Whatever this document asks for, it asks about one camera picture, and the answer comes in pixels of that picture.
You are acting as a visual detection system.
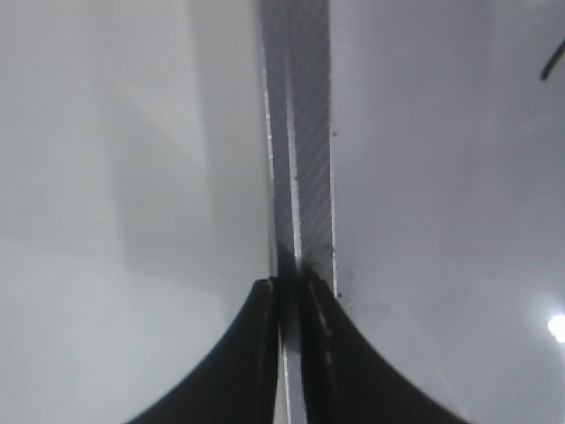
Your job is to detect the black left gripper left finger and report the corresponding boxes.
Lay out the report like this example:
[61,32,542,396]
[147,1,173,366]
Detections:
[131,277,280,424]

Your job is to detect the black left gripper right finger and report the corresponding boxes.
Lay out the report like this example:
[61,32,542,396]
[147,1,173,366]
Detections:
[298,271,463,423]

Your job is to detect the white whiteboard with grey frame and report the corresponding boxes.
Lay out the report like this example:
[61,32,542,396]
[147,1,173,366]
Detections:
[259,1,564,423]

